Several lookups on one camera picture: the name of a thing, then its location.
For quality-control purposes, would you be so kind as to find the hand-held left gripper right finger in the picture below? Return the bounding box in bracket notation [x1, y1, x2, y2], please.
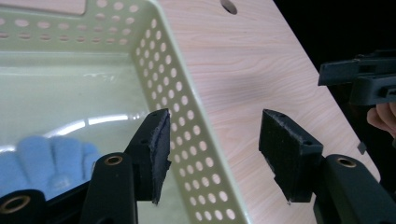
[258, 108, 325, 203]

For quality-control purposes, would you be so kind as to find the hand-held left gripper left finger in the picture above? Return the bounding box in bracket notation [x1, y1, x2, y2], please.
[123, 107, 173, 205]

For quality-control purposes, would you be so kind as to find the pale green perforated plastic basket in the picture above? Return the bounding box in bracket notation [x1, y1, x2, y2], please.
[0, 0, 251, 224]

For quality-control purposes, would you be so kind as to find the blue knit glove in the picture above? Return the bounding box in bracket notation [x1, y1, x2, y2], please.
[0, 134, 102, 202]

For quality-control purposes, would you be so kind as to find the grey table cable hole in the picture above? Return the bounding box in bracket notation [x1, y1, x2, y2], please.
[219, 0, 238, 16]

